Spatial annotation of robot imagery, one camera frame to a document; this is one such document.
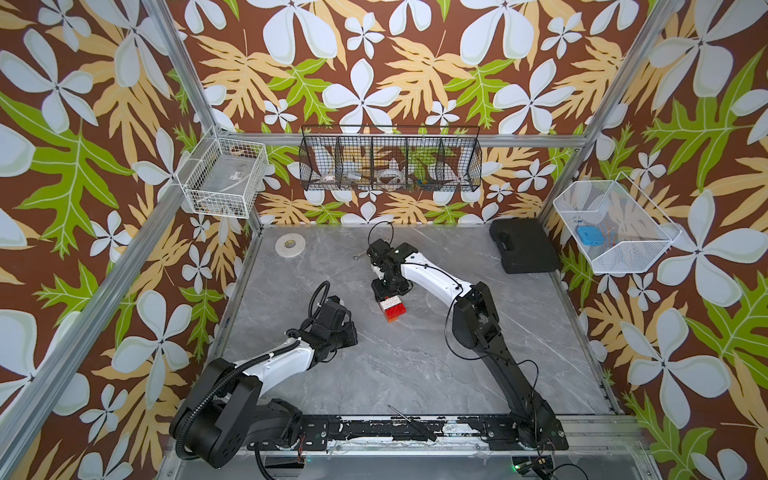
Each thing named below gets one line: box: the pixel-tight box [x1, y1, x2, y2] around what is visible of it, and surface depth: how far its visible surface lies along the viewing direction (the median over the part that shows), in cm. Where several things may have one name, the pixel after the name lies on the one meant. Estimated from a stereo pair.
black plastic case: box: [489, 218, 560, 274], surface depth 113 cm
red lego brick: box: [384, 303, 407, 323], surface depth 95 cm
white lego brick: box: [379, 296, 402, 309], surface depth 95 cm
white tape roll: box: [274, 232, 306, 258], surface depth 117 cm
